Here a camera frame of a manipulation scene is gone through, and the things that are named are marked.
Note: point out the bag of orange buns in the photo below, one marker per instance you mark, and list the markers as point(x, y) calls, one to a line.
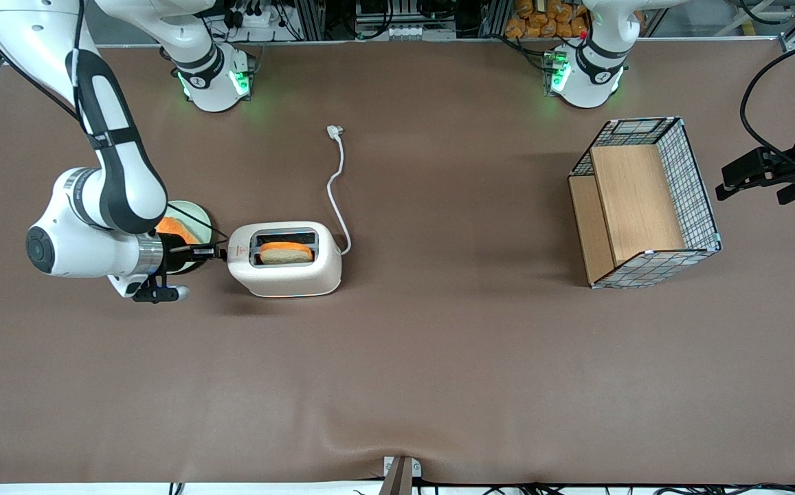
point(545, 20)

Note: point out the pale green round plate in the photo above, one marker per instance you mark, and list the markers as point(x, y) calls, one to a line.
point(199, 218)

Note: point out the white two-slot toaster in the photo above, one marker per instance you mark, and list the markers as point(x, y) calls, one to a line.
point(287, 275)

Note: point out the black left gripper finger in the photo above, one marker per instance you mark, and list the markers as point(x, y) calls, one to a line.
point(728, 190)
point(754, 165)

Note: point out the white power strip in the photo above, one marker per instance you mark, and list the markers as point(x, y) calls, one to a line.
point(260, 17)

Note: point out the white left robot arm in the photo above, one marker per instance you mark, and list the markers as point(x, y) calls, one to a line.
point(593, 69)

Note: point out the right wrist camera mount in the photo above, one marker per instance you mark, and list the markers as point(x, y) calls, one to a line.
point(160, 294)

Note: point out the orange triangular pastry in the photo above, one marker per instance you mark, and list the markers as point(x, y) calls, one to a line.
point(176, 225)

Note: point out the metal table edge bracket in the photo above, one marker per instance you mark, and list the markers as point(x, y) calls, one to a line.
point(401, 474)

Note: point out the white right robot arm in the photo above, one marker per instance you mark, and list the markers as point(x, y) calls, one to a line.
point(122, 172)

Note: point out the bread slice with orange crust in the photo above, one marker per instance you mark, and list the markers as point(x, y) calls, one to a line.
point(286, 253)

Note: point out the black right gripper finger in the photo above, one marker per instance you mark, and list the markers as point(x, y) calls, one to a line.
point(208, 248)
point(209, 256)

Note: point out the wooden shelf board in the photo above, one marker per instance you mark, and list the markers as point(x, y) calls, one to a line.
point(634, 199)

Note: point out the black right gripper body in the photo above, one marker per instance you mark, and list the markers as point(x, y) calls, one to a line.
point(174, 249)

